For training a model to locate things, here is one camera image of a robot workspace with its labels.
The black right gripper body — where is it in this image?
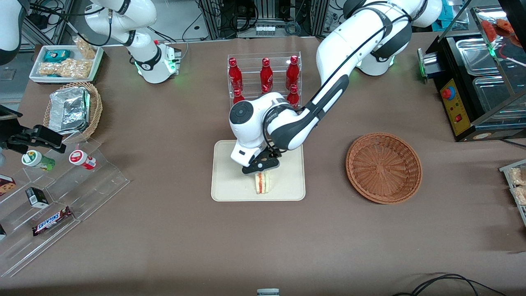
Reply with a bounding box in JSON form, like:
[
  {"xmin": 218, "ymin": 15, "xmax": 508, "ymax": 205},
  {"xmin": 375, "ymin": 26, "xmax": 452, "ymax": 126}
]
[{"xmin": 0, "ymin": 105, "xmax": 37, "ymax": 155}]

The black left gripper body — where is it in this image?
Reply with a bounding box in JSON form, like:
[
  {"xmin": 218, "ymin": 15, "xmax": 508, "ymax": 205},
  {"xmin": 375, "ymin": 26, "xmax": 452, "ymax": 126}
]
[{"xmin": 242, "ymin": 148, "xmax": 283, "ymax": 176}]

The triangular sandwich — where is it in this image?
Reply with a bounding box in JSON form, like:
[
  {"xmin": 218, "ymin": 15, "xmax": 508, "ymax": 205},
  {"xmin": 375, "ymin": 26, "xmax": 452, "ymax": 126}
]
[{"xmin": 254, "ymin": 171, "xmax": 272, "ymax": 195}]

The cream rectangular plastic tray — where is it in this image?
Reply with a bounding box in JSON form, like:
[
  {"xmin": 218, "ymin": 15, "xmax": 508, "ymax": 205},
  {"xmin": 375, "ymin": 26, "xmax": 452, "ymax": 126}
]
[{"xmin": 211, "ymin": 139, "xmax": 306, "ymax": 202}]

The light tan wicker basket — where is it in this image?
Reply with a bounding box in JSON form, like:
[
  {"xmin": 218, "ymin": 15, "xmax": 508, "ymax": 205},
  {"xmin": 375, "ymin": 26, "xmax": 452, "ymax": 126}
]
[{"xmin": 43, "ymin": 81, "xmax": 103, "ymax": 143}]

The white rectangular snack tray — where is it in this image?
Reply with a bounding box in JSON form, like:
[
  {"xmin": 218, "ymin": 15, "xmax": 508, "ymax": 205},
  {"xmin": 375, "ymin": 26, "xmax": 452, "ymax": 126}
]
[{"xmin": 29, "ymin": 44, "xmax": 104, "ymax": 84}]

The brown round wicker basket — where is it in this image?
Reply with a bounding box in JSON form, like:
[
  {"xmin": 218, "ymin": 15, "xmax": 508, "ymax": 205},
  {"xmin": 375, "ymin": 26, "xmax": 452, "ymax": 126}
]
[{"xmin": 346, "ymin": 132, "xmax": 423, "ymax": 205}]

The grey tray with snacks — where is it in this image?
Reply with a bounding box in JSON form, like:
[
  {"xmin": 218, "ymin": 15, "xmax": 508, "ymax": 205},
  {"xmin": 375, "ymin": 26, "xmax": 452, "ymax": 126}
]
[{"xmin": 499, "ymin": 159, "xmax": 526, "ymax": 227}]

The green label yogurt cup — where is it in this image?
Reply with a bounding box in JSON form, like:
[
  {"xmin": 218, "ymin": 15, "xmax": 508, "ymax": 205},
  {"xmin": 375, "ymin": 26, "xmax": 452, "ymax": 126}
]
[{"xmin": 21, "ymin": 150, "xmax": 56, "ymax": 172}]

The silver foil wrapped package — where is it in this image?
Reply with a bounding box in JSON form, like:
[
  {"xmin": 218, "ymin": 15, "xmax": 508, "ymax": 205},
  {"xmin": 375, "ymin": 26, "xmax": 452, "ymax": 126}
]
[{"xmin": 49, "ymin": 86, "xmax": 91, "ymax": 134}]

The red label yogurt cup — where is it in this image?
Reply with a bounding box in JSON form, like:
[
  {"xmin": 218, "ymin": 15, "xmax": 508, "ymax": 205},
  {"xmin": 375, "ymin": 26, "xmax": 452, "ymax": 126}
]
[{"xmin": 68, "ymin": 150, "xmax": 97, "ymax": 171}]

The brown cookie box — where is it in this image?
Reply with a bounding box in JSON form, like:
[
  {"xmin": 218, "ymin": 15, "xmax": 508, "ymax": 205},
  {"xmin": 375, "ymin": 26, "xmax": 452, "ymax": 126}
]
[{"xmin": 0, "ymin": 174, "xmax": 17, "ymax": 197}]

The small black carton box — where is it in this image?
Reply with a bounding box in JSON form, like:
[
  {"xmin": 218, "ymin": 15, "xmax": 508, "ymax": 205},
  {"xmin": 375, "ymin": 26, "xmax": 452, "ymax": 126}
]
[{"xmin": 25, "ymin": 187, "xmax": 50, "ymax": 208}]

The clear acrylic stepped display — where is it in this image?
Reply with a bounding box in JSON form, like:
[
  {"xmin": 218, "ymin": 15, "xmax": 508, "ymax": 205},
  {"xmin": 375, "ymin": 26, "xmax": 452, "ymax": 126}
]
[{"xmin": 0, "ymin": 137, "xmax": 131, "ymax": 278}]

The large clear peanut bag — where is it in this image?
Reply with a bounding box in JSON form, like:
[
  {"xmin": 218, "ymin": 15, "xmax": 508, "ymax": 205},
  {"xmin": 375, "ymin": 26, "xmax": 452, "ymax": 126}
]
[{"xmin": 37, "ymin": 58, "xmax": 93, "ymax": 79}]

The Snickers chocolate bar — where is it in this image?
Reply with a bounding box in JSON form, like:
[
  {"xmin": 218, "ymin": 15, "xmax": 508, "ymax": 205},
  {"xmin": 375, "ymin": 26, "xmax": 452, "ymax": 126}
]
[{"xmin": 32, "ymin": 206, "xmax": 74, "ymax": 237}]

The teal snack packet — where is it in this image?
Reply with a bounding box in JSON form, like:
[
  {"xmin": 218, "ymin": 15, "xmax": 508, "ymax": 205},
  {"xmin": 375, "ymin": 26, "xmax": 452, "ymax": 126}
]
[{"xmin": 43, "ymin": 49, "xmax": 72, "ymax": 63}]

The small clear peanut bag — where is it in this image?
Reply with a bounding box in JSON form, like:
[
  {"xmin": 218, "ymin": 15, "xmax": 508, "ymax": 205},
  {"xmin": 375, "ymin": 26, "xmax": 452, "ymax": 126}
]
[{"xmin": 73, "ymin": 36, "xmax": 97, "ymax": 60}]

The clear acrylic bottle rack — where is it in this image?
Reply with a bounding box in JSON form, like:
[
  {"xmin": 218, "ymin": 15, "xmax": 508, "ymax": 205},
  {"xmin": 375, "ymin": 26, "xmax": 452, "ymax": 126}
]
[{"xmin": 227, "ymin": 51, "xmax": 302, "ymax": 122}]

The white power strip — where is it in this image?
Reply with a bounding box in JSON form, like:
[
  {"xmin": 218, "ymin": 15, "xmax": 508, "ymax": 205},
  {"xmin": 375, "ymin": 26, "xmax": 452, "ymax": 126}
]
[{"xmin": 254, "ymin": 23, "xmax": 277, "ymax": 37}]

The black food warmer machine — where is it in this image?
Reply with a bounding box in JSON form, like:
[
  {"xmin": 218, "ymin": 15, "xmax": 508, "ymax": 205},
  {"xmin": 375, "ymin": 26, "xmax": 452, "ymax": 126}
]
[{"xmin": 417, "ymin": 6, "xmax": 526, "ymax": 143}]

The black floor cable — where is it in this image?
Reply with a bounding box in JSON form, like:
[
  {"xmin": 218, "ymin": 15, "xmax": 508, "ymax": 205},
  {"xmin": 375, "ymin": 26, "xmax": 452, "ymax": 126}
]
[{"xmin": 392, "ymin": 273, "xmax": 508, "ymax": 296}]

